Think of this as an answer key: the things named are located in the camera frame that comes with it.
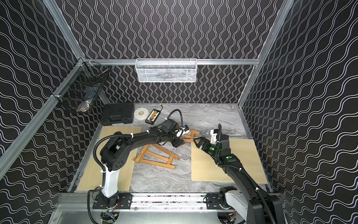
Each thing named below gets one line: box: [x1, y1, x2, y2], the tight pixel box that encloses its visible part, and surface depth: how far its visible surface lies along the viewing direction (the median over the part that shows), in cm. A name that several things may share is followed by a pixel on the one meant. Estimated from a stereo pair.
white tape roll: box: [133, 107, 150, 122], surface depth 115 cm
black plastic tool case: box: [100, 102, 135, 126], surface depth 108 cm
